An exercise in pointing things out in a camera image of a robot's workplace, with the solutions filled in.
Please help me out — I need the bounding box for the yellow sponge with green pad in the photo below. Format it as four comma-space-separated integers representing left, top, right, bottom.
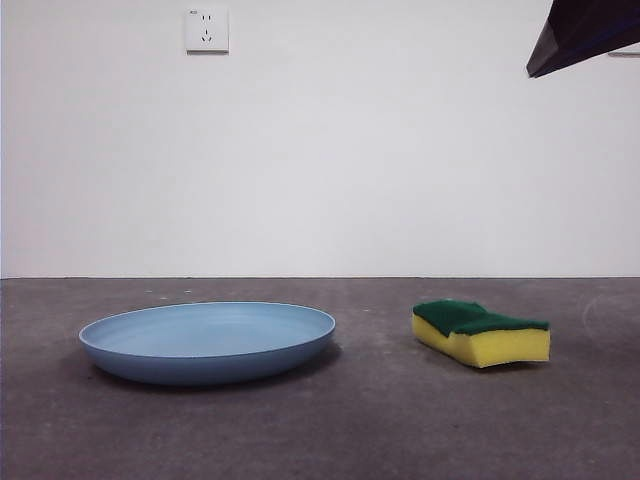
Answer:
411, 298, 552, 370

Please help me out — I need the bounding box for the light blue round plate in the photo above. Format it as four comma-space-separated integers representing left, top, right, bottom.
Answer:
78, 300, 337, 386

